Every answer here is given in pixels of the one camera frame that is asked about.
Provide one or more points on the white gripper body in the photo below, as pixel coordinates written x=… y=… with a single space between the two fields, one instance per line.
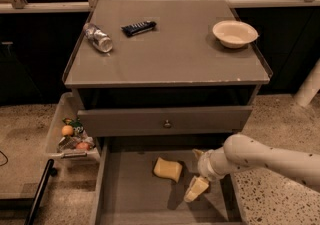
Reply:
x=204 y=166

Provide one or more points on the yellow sponge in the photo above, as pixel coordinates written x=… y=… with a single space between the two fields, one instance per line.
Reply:
x=168 y=169

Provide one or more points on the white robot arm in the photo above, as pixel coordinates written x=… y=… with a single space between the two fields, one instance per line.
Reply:
x=240 y=153

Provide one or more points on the grey top drawer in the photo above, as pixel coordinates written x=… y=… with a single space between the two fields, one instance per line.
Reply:
x=164 y=121

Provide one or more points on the open grey middle drawer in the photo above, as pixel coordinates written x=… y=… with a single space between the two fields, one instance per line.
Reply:
x=129 y=193

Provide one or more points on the grey drawer cabinet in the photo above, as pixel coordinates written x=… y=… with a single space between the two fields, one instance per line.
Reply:
x=177 y=64

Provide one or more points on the red apple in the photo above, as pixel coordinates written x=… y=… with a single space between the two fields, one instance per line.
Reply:
x=83 y=146

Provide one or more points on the green snack bag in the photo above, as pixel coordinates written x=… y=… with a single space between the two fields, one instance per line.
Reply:
x=76 y=124

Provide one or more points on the white paper bowl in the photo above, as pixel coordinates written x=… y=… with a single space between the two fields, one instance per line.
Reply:
x=234 y=34

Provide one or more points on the silver foil packet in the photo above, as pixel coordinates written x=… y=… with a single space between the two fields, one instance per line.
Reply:
x=67 y=142

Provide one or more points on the orange fruit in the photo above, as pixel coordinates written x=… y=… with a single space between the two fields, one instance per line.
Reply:
x=67 y=130

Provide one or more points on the clear plastic bin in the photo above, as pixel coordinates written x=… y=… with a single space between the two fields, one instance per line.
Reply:
x=67 y=108

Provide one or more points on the dark blue snack bar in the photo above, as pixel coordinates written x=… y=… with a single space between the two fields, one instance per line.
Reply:
x=138 y=28

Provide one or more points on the black bar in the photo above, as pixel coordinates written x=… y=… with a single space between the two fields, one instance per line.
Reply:
x=49 y=171

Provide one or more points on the clear plastic water bottle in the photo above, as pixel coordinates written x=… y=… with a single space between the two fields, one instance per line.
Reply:
x=100 y=40

